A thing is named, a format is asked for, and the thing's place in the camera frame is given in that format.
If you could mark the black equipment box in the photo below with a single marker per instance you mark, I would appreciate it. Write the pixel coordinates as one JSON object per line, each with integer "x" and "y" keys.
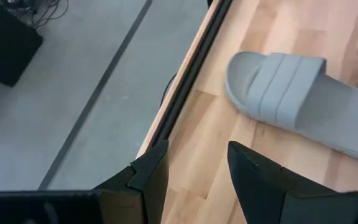
{"x": 5, "y": 46}

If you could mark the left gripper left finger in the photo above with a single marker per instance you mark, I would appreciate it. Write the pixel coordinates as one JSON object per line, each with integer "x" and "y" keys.
{"x": 151, "y": 174}

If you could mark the black aluminium table frame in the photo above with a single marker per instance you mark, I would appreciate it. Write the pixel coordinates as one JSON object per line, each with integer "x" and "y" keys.
{"x": 191, "y": 68}

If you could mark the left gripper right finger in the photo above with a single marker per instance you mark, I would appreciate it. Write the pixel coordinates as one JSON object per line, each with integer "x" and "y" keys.
{"x": 256, "y": 186}

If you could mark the grey slide sandal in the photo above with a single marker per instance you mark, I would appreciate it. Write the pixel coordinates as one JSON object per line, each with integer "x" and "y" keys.
{"x": 284, "y": 90}

